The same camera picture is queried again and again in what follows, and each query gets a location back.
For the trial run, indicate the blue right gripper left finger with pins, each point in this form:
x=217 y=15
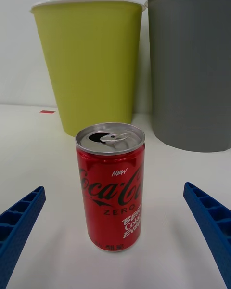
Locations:
x=19 y=231

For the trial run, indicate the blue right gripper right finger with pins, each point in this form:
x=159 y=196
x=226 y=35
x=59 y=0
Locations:
x=214 y=224

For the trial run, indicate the red drink can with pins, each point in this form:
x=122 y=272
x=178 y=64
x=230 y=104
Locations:
x=110 y=197

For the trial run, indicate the grey plastic bin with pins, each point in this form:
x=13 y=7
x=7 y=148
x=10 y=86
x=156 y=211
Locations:
x=192 y=72

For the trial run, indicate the yellow-green plastic bin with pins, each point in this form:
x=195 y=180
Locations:
x=91 y=60

